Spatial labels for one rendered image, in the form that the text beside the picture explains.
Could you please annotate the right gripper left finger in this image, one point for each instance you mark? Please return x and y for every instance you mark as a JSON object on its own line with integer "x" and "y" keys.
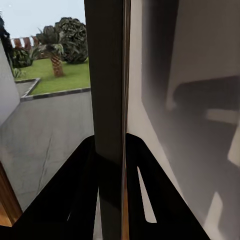
{"x": 65, "y": 209}

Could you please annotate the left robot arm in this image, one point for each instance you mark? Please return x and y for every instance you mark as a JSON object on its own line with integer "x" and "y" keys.
{"x": 4, "y": 230}

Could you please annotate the door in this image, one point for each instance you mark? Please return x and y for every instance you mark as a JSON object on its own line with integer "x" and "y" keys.
{"x": 45, "y": 100}

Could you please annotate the poster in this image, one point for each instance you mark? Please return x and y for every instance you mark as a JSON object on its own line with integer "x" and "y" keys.
{"x": 108, "y": 26}

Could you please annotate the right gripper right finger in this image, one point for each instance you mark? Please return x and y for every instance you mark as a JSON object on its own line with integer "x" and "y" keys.
{"x": 175, "y": 220}

